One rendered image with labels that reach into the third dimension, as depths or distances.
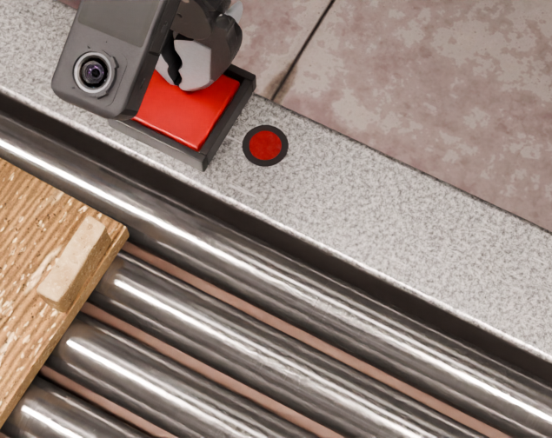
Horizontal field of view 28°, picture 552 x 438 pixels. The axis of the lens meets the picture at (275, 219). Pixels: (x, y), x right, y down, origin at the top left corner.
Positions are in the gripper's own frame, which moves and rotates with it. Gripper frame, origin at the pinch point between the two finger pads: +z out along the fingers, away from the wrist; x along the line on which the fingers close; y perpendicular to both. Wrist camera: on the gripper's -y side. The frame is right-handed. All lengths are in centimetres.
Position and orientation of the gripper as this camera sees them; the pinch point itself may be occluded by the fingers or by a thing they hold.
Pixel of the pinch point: (181, 84)
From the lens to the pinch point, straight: 74.4
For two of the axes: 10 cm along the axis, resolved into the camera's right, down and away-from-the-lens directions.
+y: 4.7, -8.2, 3.3
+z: 0.1, 3.8, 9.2
